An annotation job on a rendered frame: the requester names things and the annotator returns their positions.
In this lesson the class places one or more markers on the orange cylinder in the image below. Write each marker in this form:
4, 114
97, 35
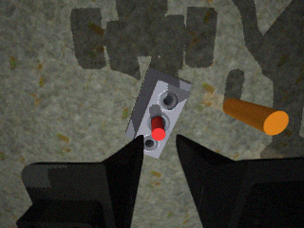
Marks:
269, 120

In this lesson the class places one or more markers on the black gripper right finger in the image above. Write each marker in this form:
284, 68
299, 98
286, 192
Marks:
220, 186

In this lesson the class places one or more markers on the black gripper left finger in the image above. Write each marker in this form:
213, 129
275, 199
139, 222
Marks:
113, 182

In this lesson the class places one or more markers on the red peg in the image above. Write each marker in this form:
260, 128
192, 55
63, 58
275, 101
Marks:
157, 128

